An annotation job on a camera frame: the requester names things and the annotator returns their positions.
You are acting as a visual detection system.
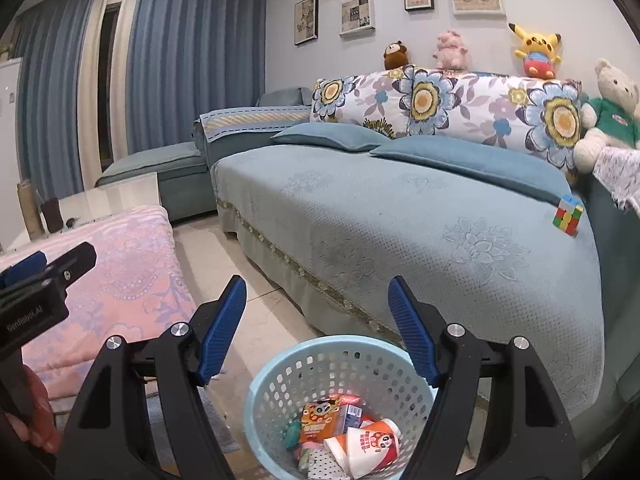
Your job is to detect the red white paper cup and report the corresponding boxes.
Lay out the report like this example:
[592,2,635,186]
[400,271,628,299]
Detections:
[324,418,401,479]

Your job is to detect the colourful card box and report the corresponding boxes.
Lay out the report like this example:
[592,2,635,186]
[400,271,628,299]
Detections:
[298,393,363,444]

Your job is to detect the dotted wrapper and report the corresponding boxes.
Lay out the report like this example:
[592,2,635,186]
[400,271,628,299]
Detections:
[297,442,349,480]

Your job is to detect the light blue trash basket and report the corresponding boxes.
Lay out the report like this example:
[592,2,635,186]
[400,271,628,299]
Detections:
[244,335,436,479]

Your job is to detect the person's left hand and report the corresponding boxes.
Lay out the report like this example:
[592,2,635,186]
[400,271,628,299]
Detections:
[6,365,61,454]

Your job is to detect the white refrigerator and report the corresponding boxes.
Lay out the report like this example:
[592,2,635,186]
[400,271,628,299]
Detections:
[0,58,24,252]

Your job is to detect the dark brown mug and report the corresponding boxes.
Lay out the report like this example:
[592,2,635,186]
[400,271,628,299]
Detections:
[41,197,64,234]

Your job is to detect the tan thermos flask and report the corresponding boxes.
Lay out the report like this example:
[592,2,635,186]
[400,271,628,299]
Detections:
[17,179,44,240]

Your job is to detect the pink floral tablecloth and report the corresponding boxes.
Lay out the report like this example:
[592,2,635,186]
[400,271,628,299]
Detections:
[1,206,196,400]

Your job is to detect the blue sofa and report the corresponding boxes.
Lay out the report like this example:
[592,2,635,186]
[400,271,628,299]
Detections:
[99,106,639,454]

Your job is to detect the colourful puzzle cube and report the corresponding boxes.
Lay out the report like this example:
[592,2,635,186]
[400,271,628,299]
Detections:
[552,195,585,236]

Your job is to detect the blue curtains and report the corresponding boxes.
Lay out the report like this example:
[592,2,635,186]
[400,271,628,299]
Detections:
[10,0,267,200]

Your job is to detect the white patterned armrest cloth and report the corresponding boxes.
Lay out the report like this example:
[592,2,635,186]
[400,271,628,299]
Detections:
[592,146,640,216]

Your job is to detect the floral sofa cushion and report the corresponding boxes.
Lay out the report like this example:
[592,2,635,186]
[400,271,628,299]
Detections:
[309,64,580,179]

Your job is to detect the white teddy bear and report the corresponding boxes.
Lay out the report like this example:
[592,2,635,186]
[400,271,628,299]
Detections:
[574,58,639,174]

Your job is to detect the yellow pikachu plush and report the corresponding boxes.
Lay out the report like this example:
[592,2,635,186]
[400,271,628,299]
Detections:
[509,23,562,80]

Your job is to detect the pink pig plush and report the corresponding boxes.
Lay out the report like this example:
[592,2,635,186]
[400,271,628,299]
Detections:
[433,30,469,72]

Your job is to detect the brown monkey plush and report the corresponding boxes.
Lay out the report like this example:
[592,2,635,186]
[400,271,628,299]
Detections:
[383,40,409,70]

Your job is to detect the framed wall picture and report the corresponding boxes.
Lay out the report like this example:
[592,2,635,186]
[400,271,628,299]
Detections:
[294,0,319,47]

